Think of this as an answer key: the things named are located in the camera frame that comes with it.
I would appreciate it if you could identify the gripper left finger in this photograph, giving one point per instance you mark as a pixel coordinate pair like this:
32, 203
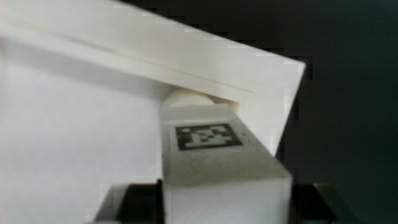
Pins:
131, 204

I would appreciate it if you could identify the white leg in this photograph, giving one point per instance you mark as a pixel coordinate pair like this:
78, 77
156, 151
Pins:
225, 182

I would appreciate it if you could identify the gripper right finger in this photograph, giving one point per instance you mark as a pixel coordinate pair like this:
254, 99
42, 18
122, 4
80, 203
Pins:
318, 206

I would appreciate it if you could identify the white square tabletop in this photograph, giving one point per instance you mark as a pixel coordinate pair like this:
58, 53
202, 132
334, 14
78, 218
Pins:
96, 58

